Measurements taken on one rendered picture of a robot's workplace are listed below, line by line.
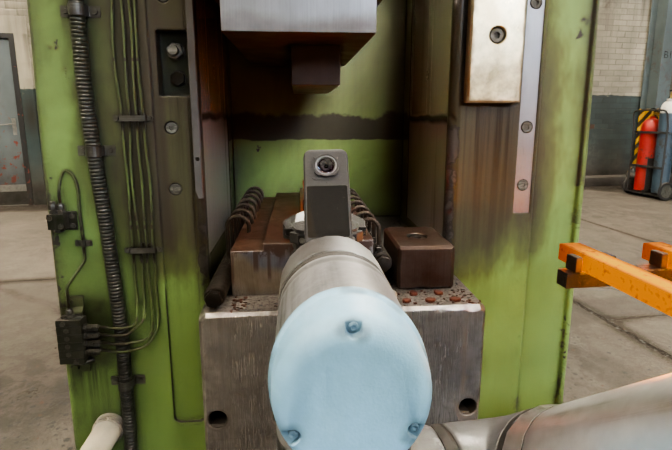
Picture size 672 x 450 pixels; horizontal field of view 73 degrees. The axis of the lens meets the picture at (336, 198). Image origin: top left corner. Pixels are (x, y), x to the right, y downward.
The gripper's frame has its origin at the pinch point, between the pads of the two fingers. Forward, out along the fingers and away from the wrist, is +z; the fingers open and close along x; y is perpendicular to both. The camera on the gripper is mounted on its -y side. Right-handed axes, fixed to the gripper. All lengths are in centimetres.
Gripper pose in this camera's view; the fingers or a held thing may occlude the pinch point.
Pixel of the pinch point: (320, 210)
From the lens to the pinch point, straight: 59.9
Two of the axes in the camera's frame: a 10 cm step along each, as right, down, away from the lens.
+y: 0.0, 9.8, 1.9
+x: 10.0, -0.2, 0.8
